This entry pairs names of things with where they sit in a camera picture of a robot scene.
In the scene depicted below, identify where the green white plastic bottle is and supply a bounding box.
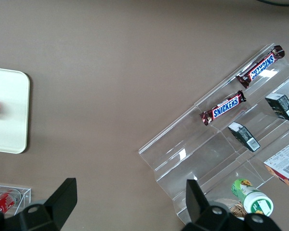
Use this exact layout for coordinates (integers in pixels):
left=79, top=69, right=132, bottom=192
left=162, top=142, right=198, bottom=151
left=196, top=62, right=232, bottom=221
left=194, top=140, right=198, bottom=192
left=231, top=178, right=274, bottom=216

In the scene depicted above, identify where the small black carton box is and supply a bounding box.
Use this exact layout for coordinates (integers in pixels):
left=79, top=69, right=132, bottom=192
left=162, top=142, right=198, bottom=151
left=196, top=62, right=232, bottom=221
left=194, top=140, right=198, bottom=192
left=264, top=93, right=289, bottom=122
left=227, top=121, right=261, bottom=152

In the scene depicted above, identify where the clear acrylic tiered stand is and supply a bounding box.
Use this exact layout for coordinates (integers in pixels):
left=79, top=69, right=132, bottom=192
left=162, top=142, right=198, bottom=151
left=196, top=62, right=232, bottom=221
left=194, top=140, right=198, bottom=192
left=138, top=42, right=289, bottom=225

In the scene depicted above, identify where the cream plastic tray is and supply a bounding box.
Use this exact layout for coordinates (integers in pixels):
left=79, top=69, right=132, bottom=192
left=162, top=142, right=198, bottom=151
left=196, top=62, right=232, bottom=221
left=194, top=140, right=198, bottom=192
left=0, top=66, right=31, bottom=154

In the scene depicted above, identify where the black floor cable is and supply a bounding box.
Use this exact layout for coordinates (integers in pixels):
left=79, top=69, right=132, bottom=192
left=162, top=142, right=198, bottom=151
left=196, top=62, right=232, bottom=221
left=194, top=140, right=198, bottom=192
left=255, top=0, right=289, bottom=7

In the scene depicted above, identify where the red cola bottle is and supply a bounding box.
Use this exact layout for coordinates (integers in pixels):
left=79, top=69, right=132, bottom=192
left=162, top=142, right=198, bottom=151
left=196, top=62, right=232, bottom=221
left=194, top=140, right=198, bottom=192
left=0, top=192, right=21, bottom=214

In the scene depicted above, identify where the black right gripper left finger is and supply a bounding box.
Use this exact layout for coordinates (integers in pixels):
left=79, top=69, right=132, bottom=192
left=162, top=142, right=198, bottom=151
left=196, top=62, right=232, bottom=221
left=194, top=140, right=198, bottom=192
left=4, top=177, right=78, bottom=231

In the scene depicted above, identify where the brown table cover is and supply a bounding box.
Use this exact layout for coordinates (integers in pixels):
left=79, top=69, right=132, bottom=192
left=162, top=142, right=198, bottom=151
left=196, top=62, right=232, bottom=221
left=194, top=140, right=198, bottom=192
left=0, top=0, right=289, bottom=231

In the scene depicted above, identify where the clear acrylic bottle rack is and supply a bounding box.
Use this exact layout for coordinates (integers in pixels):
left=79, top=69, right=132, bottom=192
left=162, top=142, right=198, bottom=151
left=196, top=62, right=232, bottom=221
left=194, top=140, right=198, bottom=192
left=0, top=184, right=32, bottom=217

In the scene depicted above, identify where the white red carton box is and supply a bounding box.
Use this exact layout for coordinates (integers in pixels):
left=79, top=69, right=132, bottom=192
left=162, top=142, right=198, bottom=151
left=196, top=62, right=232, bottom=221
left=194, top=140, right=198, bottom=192
left=263, top=138, right=289, bottom=192

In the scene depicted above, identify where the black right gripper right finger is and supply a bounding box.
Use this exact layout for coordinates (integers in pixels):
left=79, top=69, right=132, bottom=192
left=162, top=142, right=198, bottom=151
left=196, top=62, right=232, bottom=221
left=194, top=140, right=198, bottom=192
left=180, top=179, right=282, bottom=231

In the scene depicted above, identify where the Snickers chocolate bar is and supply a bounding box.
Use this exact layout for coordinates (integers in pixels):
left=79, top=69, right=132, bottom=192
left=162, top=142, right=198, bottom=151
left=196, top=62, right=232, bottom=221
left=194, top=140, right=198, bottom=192
left=235, top=45, right=286, bottom=89
left=198, top=90, right=247, bottom=127

